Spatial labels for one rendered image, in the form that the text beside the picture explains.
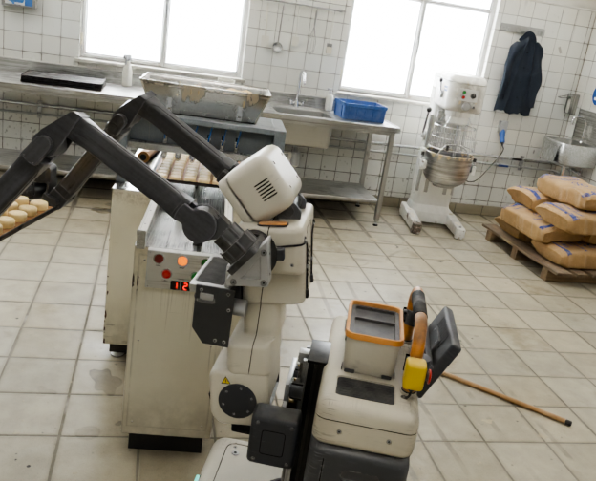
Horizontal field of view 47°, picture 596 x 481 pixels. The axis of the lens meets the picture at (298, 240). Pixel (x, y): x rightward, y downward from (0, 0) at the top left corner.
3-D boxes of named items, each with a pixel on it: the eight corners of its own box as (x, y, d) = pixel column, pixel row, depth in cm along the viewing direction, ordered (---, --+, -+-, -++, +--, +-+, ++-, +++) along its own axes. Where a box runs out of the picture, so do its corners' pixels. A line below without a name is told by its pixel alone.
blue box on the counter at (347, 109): (342, 118, 587) (344, 102, 583) (331, 113, 614) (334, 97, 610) (385, 123, 598) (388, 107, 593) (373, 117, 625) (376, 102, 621)
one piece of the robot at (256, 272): (271, 280, 163) (271, 235, 160) (267, 287, 158) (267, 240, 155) (230, 278, 164) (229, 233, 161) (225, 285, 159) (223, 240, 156)
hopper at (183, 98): (145, 102, 317) (147, 72, 313) (265, 117, 324) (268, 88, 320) (137, 111, 290) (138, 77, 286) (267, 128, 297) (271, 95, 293)
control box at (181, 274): (145, 283, 240) (148, 246, 236) (214, 290, 243) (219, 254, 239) (144, 287, 237) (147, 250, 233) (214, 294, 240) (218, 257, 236)
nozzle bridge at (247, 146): (122, 170, 329) (127, 99, 318) (272, 188, 338) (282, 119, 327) (111, 188, 298) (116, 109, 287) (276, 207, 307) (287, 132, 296)
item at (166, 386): (141, 362, 327) (157, 179, 299) (214, 367, 331) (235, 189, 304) (117, 452, 261) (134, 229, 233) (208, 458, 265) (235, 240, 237)
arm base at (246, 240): (257, 252, 153) (266, 236, 164) (231, 226, 152) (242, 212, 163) (230, 276, 155) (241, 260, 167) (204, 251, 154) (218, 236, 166)
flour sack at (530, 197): (526, 213, 571) (531, 193, 566) (502, 198, 610) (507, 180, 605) (602, 219, 587) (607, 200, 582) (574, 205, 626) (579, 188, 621)
